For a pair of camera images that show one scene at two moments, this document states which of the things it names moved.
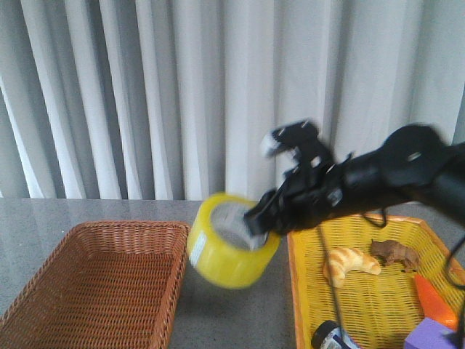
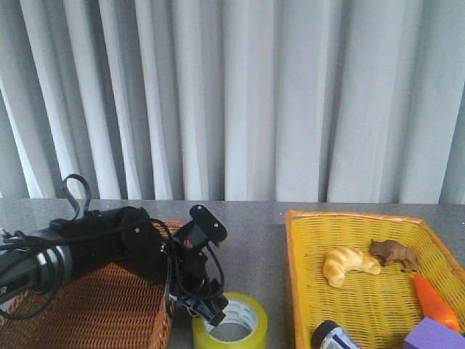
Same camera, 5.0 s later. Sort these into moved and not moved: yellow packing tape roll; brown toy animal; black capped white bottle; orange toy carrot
Moved: yellow packing tape roll
Not moved: black capped white bottle; orange toy carrot; brown toy animal
